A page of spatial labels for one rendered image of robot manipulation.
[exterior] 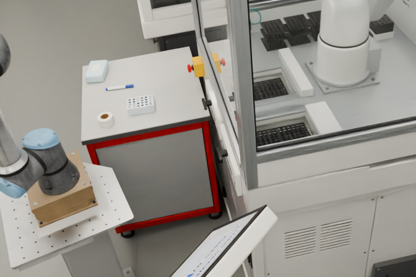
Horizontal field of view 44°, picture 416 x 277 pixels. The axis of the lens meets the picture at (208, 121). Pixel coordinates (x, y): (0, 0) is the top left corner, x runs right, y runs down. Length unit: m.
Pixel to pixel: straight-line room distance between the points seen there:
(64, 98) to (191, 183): 1.69
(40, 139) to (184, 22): 1.26
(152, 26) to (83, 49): 1.81
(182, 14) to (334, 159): 1.39
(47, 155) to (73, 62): 2.62
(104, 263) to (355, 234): 1.02
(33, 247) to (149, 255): 0.94
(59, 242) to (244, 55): 0.99
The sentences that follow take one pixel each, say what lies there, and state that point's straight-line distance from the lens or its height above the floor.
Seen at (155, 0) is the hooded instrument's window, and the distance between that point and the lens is 2.76.
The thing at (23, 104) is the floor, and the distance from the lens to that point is 4.08.
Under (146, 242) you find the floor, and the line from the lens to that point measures 2.82.
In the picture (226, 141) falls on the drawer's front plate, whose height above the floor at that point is 0.93.
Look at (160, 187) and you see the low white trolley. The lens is 2.56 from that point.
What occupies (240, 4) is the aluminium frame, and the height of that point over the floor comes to 1.60.
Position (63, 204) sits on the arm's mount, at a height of 0.83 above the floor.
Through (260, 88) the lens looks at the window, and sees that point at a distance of 1.45.
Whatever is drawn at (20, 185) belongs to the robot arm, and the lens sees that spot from 1.78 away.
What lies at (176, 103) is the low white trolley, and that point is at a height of 0.76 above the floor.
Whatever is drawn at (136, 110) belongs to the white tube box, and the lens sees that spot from 2.35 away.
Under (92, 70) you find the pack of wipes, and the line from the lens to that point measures 2.67.
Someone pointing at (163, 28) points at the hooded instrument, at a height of 0.85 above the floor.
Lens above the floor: 2.19
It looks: 39 degrees down
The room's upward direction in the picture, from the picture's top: 8 degrees counter-clockwise
